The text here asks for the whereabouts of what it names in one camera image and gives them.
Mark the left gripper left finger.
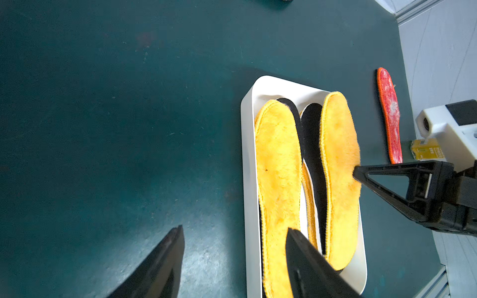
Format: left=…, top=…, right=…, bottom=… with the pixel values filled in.
left=109, top=225, right=185, bottom=298

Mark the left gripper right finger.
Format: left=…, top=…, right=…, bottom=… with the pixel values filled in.
left=286, top=228, right=360, bottom=298

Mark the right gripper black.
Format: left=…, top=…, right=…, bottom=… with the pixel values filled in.
left=353, top=161, right=477, bottom=237

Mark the orange insole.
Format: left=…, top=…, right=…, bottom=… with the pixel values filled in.
left=255, top=99, right=303, bottom=298
left=302, top=161, right=319, bottom=250
left=319, top=91, right=361, bottom=271

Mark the red insole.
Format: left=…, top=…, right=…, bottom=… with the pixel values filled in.
left=376, top=68, right=402, bottom=164

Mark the white storage box tray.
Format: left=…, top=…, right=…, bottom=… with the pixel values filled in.
left=240, top=75, right=368, bottom=298

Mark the green table mat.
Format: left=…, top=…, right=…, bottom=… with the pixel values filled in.
left=0, top=0, right=444, bottom=298

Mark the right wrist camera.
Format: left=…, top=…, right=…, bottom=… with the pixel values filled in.
left=416, top=99, right=477, bottom=172

